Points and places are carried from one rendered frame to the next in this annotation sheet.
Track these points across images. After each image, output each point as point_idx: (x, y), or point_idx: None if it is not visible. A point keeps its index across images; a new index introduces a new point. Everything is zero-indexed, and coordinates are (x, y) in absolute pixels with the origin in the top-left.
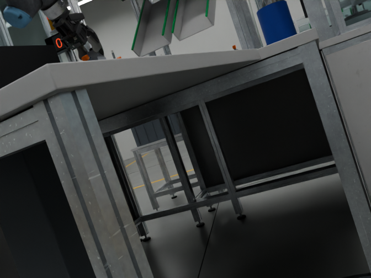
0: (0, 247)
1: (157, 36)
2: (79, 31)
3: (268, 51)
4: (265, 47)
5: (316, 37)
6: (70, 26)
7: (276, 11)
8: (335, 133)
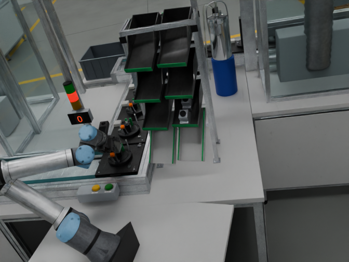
0: (35, 228)
1: (164, 150)
2: (112, 146)
3: (237, 201)
4: (237, 199)
5: (263, 201)
6: (106, 143)
7: (226, 67)
8: (260, 232)
